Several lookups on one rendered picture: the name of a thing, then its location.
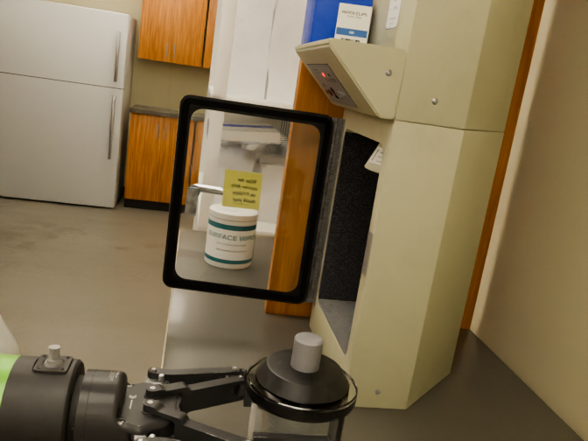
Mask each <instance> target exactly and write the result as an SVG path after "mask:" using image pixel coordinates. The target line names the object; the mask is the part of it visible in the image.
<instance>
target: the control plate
mask: <svg viewBox="0 0 588 441"><path fill-rule="evenodd" d="M306 65H307V66H308V67H309V68H310V70H311V72H312V73H313V74H314V76H315V77H316V79H317V80H318V82H319V83H320V85H321V86H322V88H323V89H324V90H325V91H326V90H328V89H330V88H332V89H333V90H334V92H335V93H336V91H337V92H339V91H340V92H341V93H342V92H343V93H344V94H345V96H341V95H340V96H339V95H338V94H337V96H338V97H339V99H337V98H336V97H335V95H334V94H333V96H330V94H328V96H329V97H330V98H331V100H332V101H333V102H337V103H340V104H344V105H347V106H350V107H354V108H357V106H356V105H355V103H354V101H353V100H352V99H351V97H350V96H349V94H348V93H347V91H346V90H345V89H344V87H343V86H342V85H341V83H340V81H339V80H338V78H337V77H336V75H335V74H334V73H333V71H332V69H331V68H330V67H329V66H328V64H306ZM322 72H323V73H324V75H325V76H324V75H323V74H322ZM327 73H329V74H330V76H331V78H330V77H329V76H328V75H327ZM330 91H331V89H330ZM331 92H332V91H331Z"/></svg>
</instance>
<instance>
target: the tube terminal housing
mask: <svg viewBox="0 0 588 441"><path fill-rule="evenodd" d="M389 2H390V0H373V6H372V17H371V23H370V28H369V34H368V39H367V43H368V44H370V45H376V46H386V47H392V48H397V49H403V50H405V52H406V53H407V54H406V59H405V64H404V69H403V74H402V83H401V87H400V93H399V97H398V103H397V107H396V112H395V118H393V120H389V119H383V118H379V117H375V116H372V115H367V114H363V113H361V112H357V111H354V110H351V109H348V108H345V109H344V115H343V119H345V120H346V121H345V127H344V132H343V137H342V143H341V148H340V154H339V164H338V170H337V175H336V180H335V186H334V191H333V196H332V207H331V212H330V218H329V223H328V229H327V234H326V239H325V249H324V255H323V261H324V256H325V251H326V241H327V236H328V230H329V225H330V219H331V214H332V208H333V198H334V193H335V187H336V182H337V177H338V171H339V166H340V156H341V150H342V144H343V139H344V135H345V133H346V132H351V133H357V134H360V135H363V136H364V137H368V138H370V139H373V140H375V141H376V142H379V143H381V144H382V159H381V168H380V173H379V178H378V183H377V188H376V193H375V198H374V207H373V212H372V217H371V221H370V227H369V231H370V232H371V233H372V234H373V239H372V244H371V249H370V254H369V258H368V264H367V272H366V276H364V275H363V274H362V273H361V275H360V284H359V289H358V295H357V299H356V305H355V309H354V315H353V323H352V328H351V333H350V338H349V343H348V349H347V352H346V354H343V352H342V350H341V348H340V345H339V343H338V341H337V340H336V338H335V336H334V334H333V331H332V329H331V327H330V326H329V324H328V322H327V320H326V317H325V315H324V313H323V312H322V310H321V308H320V306H319V301H318V300H319V284H320V278H321V272H322V267H323V261H322V266H321V271H320V277H319V282H318V292H317V297H316V303H315V307H314V305H313V304H312V308H311V319H310V324H309V326H310V328H311V331H312V333H315V334H317V335H318V336H320V337H321V338H322V339H323V341H324V343H323V348H322V354H323V355H325V356H327V357H329V358H331V359H332V360H334V361H336V362H337V363H338V364H339V365H340V367H341V368H342V369H343V370H345V371H346V372H347V373H348V374H350V375H351V377H352V378H353V379H354V381H355V383H356V385H357V388H358V394H357V399H356V404H355V406H354V407H365V408H383V409H400V410H406V409H407V408H408V407H409V406H410V405H411V404H412V403H414V402H415V401H416V400H418V399H419V398H420V397H421V396H423V395H424V394H425V393H426V392H428V391H429V390H430V389H431V388H433V387H434V386H435V385H436V384H438V383H439V382H440V381H441V380H443V379H444V378H445V377H446V376H447V375H448V374H449V373H450V372H451V368H452V362H453V357H454V354H455V349H456V345H457V341H458V337H459V330H460V327H461V322H462V318H463V314H464V310H465V306H466V300H467V295H468V291H469V287H470V283H471V279H472V275H473V268H474V264H475V260H476V256H477V252H478V248H479V244H480V237H481V233H482V229H483V225H484V221H485V217H486V213H487V206H488V202H489V198H490V194H491V190H492V186H493V182H494V174H495V171H496V167H497V163H498V159H499V155H500V151H501V144H502V140H503V136H504V131H505V128H506V123H507V119H508V112H509V108H510V104H511V100H512V96H513V92H514V88H515V81H516V77H517V73H518V69H519V65H520V61H521V57H522V50H523V46H524V42H525V38H526V34H527V30H528V26H529V19H530V15H531V11H532V7H533V2H534V0H402V3H401V9H400V13H399V18H398V23H397V28H394V29H389V30H385V27H386V22H387V16H388V11H389Z"/></svg>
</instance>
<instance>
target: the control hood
mask: <svg viewBox="0 0 588 441"><path fill-rule="evenodd" d="M295 50H296V53H297V55H298V57H299V58H300V59H301V60H302V61H303V63H304V65H305V66H306V67H307V69H308V70H309V72H310V73H311V75H312V76H313V78H314V79H315V81H316V82H317V83H318V84H319V86H320V87H321V89H322V90H323V91H324V93H325V95H326V96H327V97H328V99H329V100H330V102H331V103H332V104H334V105H336V106H339V107H342V108H345V109H351V110H354V111H357V112H361V113H363V114H367V115H370V116H375V117H379V118H383V119H389V120H393V118H395V116H396V107H397V103H398V97H399V93H400V87H401V83H402V77H403V69H404V64H405V59H406V54H407V53H406V52H405V50H403V49H397V48H392V47H386V46H380V45H370V44H365V43H360V42H354V41H349V40H344V39H338V38H327V39H322V40H319V41H314V42H311V43H306V44H302V45H297V46H295ZM306 64H328V66H329V67H330V68H331V69H332V71H333V73H334V74H335V75H336V77H337V78H338V80H339V82H340V83H341V85H342V86H343V87H344V89H345V90H346V91H347V93H348V94H349V96H350V97H351V99H352V100H353V102H354V103H355V105H356V106H357V108H354V107H350V106H347V105H344V104H340V103H337V102H334V101H332V100H331V98H330V97H329V96H328V94H327V93H326V91H325V90H324V89H323V88H322V86H321V85H320V83H319V82H318V80H317V79H316V77H315V76H314V74H313V73H312V71H311V70H310V68H309V67H308V66H307V65H306Z"/></svg>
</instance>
